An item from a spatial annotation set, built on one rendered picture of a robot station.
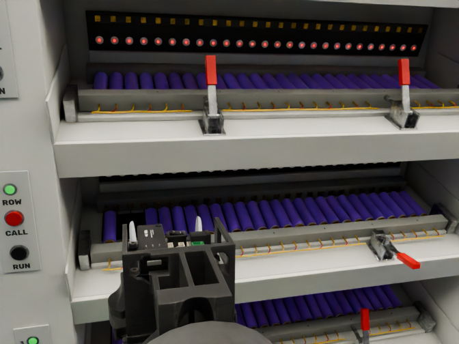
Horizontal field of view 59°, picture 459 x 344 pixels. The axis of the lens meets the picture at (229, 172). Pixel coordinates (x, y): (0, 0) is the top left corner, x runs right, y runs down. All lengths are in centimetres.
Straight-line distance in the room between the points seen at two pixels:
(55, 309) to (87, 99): 26
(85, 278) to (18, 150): 19
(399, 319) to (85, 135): 63
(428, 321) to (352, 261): 25
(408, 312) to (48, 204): 64
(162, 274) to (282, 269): 36
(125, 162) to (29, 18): 17
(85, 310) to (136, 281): 31
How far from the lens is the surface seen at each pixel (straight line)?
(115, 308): 32
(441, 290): 85
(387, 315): 83
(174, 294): 21
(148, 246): 27
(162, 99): 54
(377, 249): 67
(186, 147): 48
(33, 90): 47
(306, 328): 76
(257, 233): 61
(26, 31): 47
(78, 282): 58
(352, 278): 65
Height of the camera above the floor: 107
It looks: 18 degrees down
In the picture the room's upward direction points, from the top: 2 degrees clockwise
